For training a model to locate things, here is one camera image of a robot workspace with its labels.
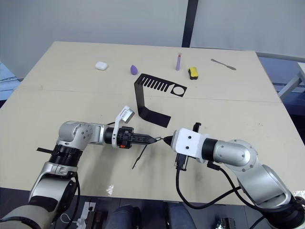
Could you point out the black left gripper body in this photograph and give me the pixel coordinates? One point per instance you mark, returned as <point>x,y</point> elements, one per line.
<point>125,138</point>

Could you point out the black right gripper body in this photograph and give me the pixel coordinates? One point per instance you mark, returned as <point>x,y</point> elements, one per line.
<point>181,162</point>

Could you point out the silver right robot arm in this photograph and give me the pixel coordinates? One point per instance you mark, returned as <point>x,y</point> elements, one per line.
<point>250,171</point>

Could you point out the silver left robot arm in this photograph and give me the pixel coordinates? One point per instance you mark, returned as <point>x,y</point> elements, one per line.
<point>71,136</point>

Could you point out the black bent metal stand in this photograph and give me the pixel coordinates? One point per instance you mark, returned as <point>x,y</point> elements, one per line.
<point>140,105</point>

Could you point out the dark rounded shape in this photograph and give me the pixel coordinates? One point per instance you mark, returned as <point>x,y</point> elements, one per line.
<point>125,218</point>
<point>182,217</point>

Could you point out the purple makeup sponge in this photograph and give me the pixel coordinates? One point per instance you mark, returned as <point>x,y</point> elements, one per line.
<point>134,70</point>

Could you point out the yellow and black sponge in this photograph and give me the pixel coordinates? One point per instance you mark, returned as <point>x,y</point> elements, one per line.
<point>193,73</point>

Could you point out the white earbuds case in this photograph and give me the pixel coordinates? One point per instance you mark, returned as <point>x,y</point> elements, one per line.
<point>101,65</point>

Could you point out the purple tube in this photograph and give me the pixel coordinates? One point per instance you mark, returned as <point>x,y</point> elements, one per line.
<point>178,62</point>

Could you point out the grey metal spatula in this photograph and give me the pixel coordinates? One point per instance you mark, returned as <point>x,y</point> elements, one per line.
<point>222,64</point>

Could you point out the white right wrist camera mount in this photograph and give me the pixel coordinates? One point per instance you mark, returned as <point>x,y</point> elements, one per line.
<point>190,143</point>

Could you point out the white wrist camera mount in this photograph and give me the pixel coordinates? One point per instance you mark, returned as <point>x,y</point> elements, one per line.
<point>125,115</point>
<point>190,143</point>

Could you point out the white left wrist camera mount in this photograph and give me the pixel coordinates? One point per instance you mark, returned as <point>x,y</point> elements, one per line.
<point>125,115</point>

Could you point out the dark vertical post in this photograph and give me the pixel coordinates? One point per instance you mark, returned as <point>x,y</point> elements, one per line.
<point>189,23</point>

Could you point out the white table frame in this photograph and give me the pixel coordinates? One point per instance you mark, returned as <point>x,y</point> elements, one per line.
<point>291,78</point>

